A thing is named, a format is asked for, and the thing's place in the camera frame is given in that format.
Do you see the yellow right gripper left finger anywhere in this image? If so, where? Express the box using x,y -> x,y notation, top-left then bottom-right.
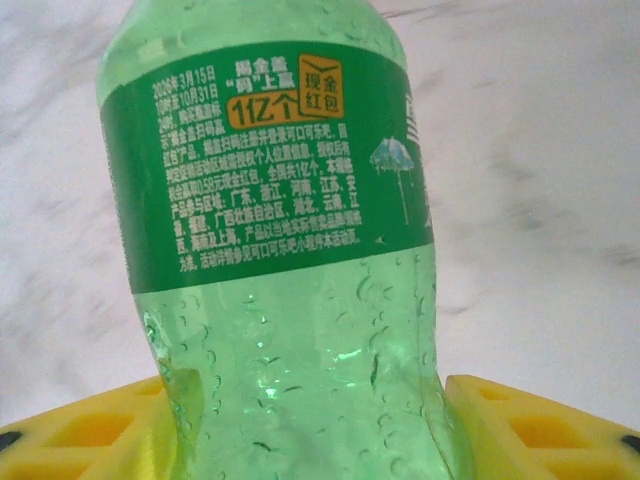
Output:
0,375 -> 174,480

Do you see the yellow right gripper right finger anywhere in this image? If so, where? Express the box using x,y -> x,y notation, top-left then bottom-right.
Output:
444,373 -> 640,480

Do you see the green soda bottle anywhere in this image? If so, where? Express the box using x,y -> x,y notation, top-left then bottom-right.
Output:
94,0 -> 477,480

